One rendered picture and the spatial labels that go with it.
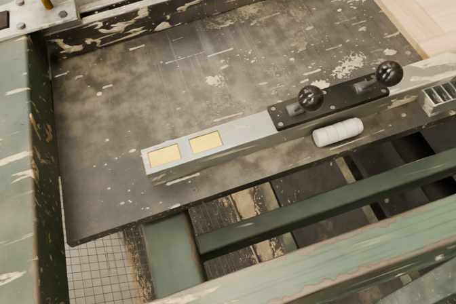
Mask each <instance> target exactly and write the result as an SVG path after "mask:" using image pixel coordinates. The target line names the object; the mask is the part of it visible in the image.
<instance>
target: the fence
mask: <svg viewBox="0 0 456 304"><path fill-rule="evenodd" d="M402 68H403V71H404V76H403V78H402V80H401V82H400V83H398V84H397V85H395V86H392V87H387V88H388V89H389V91H390V93H389V96H387V97H385V98H380V99H378V100H374V101H372V102H368V103H366V104H362V105H360V106H357V107H353V108H350V109H347V110H344V111H341V112H338V113H335V114H332V115H328V116H326V117H322V118H319V119H316V120H313V121H310V122H307V123H303V124H301V125H298V126H295V127H292V128H289V129H286V130H282V131H280V132H278V131H277V130H276V128H275V126H274V124H273V122H272V120H271V118H270V116H269V114H268V111H267V110H266V111H262V112H260V113H256V114H253V115H249V116H247V117H243V118H241V119H237V120H234V121H230V122H228V123H224V124H221V125H219V126H215V127H213V128H209V129H206V130H202V131H200V132H196V133H194V134H190V135H187V136H184V137H181V138H177V139H174V140H171V141H168V142H165V143H162V144H159V145H155V146H153V147H149V148H147V149H143V150H141V153H142V158H143V162H144V165H145V171H146V174H147V177H148V178H149V180H150V182H151V184H152V185H153V186H155V185H158V184H161V183H164V182H167V181H171V180H173V179H176V178H180V177H182V176H186V175H188V174H192V173H194V172H198V171H200V170H204V169H206V168H210V167H213V166H216V165H219V164H223V163H225V162H229V161H231V160H234V159H237V158H240V157H243V156H246V155H250V154H252V153H256V152H259V151H262V150H265V149H268V148H271V147H274V146H277V145H280V144H283V143H287V142H289V141H292V140H295V139H298V138H302V137H304V136H308V135H310V134H313V131H314V130H317V129H320V128H323V127H326V126H330V125H333V124H336V123H339V122H341V121H345V120H347V119H351V118H352V119H353V118H355V117H356V118H357V119H360V118H362V117H366V116H368V115H372V114H374V113H378V112H381V111H384V110H387V109H390V108H393V107H397V106H399V105H403V104H405V103H408V102H411V101H414V100H417V98H418V96H419V93H420V91H421V90H422V89H426V88H429V87H432V86H435V85H438V84H440V83H444V82H446V81H450V80H452V79H456V50H453V51H451V52H447V53H445V54H441V55H438V56H435V57H432V58H428V59H426V60H422V61H419V62H416V63H413V64H409V65H406V66H403V67H402ZM216 131H217V132H218V134H219V136H220V138H221V142H222V144H223V145H222V146H219V147H215V148H213V149H209V150H207V151H203V152H201V153H197V154H195V155H194V154H193V152H192V149H191V145H190V142H189V140H191V139H194V138H197V137H200V136H204V135H207V134H210V133H213V132H216ZM172 145H178V148H179V150H180V154H181V157H182V159H178V160H176V161H172V162H169V163H166V164H163V165H160V166H157V167H154V168H151V164H150V160H149V155H148V153H151V152H154V151H157V150H160V149H163V148H166V147H170V146H172Z"/></svg>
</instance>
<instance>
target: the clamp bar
mask: <svg viewBox="0 0 456 304"><path fill-rule="evenodd" d="M258 1H262V0H102V1H97V2H95V3H90V4H87V5H83V6H81V7H78V4H77V2H76V0H16V2H14V3H8V4H6V5H1V6H0V12H2V11H5V10H7V11H8V12H9V28H7V29H3V30H1V31H0V41H4V40H6V39H11V38H13V37H17V36H20V35H24V34H27V33H32V32H34V31H38V30H41V32H42V33H43V34H44V37H45V38H46V40H47V42H48V43H49V45H50V47H51V48H52V50H53V52H54V53H55V55H56V57H57V59H59V60H62V59H64V58H68V57H71V56H75V55H78V54H82V53H85V52H89V51H92V50H96V49H98V48H103V47H105V46H108V45H113V44H115V43H119V42H122V41H126V40H129V39H133V38H136V37H140V36H143V35H147V34H149V33H154V32H156V31H160V30H164V29H167V28H170V27H173V26H177V25H180V24H184V23H187V22H191V21H194V20H198V19H200V18H205V17H207V16H211V15H215V14H218V13H221V12H226V11H228V10H232V9H235V8H238V7H242V6H245V5H249V4H251V3H256V2H258Z"/></svg>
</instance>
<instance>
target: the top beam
mask: <svg viewBox="0 0 456 304"><path fill-rule="evenodd" d="M14 2H16V0H0V6H1V5H6V4H8V3H14ZM0 304H70V299H69V285H68V277H67V262H66V254H65V246H64V231H63V223H62V208H61V201H60V185H59V178H58V163H57V155H56V140H55V132H54V117H53V109H52V95H51V87H50V72H49V64H48V49H47V41H46V38H45V37H44V34H43V33H42V32H41V30H38V31H34V32H32V33H27V34H24V35H20V36H17V37H13V38H11V39H6V40H4V41H0Z"/></svg>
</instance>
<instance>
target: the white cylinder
mask: <svg viewBox="0 0 456 304"><path fill-rule="evenodd" d="M362 131H363V124H362V122H361V120H360V119H357V118H356V117H355V118H353V119H352V118H351V119H347V120H345V121H341V122H339V123H335V124H333V125H330V126H326V127H323V128H320V129H317V130H314V131H313V139H314V141H315V143H316V145H317V146H318V147H323V146H326V145H329V144H332V143H335V142H338V141H340V140H344V139H346V138H350V137H353V136H356V135H358V134H360V133H362Z"/></svg>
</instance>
